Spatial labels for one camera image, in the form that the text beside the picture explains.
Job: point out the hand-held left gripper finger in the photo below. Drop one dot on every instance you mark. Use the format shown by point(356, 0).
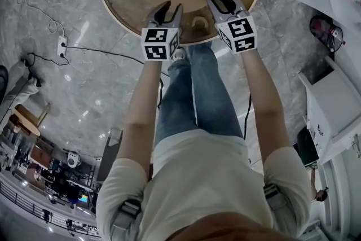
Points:
point(178, 17)
point(159, 12)

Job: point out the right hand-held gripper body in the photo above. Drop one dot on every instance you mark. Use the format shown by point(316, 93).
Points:
point(239, 29)

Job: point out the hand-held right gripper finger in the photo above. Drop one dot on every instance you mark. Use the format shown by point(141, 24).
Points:
point(215, 12)
point(227, 4)

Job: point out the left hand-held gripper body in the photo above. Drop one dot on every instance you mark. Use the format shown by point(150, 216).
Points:
point(153, 36)

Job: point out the person's left forearm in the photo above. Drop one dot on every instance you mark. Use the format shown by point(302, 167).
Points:
point(138, 110)

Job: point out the person's right forearm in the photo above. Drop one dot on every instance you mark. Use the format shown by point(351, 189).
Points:
point(265, 104)

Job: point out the person's right white shoe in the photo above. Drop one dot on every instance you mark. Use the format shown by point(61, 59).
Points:
point(200, 25)

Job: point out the person's white shoe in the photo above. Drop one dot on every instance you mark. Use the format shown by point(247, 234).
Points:
point(37, 82)
point(200, 25)
point(179, 54)

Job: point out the person's left white shoe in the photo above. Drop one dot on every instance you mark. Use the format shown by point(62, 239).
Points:
point(179, 54)

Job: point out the person's blue jeans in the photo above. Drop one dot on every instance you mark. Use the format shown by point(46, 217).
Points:
point(208, 98)

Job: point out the white power strip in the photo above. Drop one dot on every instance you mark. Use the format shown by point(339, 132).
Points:
point(62, 45)

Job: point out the white drawer cabinet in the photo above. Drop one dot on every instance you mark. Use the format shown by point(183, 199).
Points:
point(332, 104)

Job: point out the black screen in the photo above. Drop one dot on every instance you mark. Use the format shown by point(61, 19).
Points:
point(307, 146)

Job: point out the white round device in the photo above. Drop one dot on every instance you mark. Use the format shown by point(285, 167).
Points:
point(72, 160)

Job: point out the person's white shirt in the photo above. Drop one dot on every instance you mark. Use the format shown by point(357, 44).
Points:
point(203, 177)

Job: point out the wooden side table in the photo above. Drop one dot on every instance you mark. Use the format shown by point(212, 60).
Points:
point(28, 118)

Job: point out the brown wooden cabinet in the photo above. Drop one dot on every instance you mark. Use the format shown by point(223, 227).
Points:
point(39, 155)

